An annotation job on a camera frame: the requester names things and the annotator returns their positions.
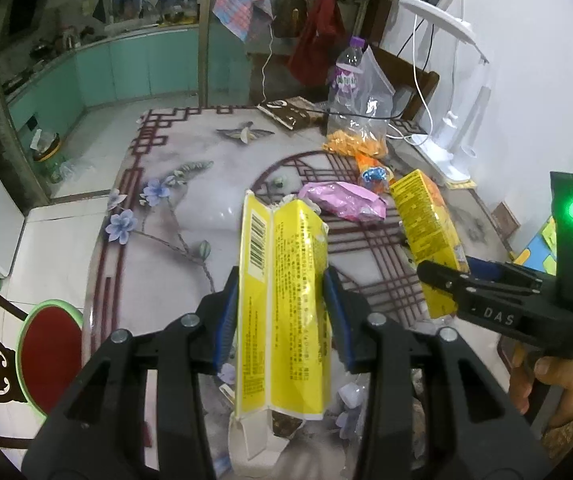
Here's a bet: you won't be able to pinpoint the yellow carton box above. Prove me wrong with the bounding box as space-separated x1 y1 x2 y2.
388 169 470 320
229 192 331 476

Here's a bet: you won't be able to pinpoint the orange blue candy wrapper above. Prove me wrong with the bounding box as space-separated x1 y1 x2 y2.
355 153 394 194

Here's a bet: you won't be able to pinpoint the red bin green rim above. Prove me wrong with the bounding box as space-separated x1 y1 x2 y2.
15 299 84 417

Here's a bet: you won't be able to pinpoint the clear bag orange snacks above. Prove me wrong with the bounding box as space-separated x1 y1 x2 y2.
323 47 395 158

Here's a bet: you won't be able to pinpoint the pink foil wrapper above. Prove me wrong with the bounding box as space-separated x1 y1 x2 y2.
297 182 387 223

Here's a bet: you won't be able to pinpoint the red hanging cloth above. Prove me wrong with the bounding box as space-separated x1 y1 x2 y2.
288 0 346 87

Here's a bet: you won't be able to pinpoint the green kitchen trash bucket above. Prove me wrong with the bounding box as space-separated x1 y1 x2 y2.
29 128 65 184

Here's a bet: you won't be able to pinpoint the teal kitchen cabinets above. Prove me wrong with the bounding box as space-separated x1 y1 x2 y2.
5 27 248 151

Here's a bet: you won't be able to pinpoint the clear plastic water bottle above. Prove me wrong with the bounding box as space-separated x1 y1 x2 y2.
327 36 365 134

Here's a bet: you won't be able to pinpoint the right hand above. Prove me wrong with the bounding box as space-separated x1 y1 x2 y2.
509 344 573 434

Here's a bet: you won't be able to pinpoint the white charging cable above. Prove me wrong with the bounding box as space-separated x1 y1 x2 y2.
260 16 276 106

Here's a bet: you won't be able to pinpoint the white desk lamp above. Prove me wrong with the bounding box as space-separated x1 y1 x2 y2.
399 0 491 184

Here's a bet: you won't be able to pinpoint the brown snack packet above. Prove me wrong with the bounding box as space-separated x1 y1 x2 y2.
256 96 327 132

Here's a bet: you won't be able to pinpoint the black range hood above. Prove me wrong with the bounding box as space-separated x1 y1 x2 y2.
0 0 47 51

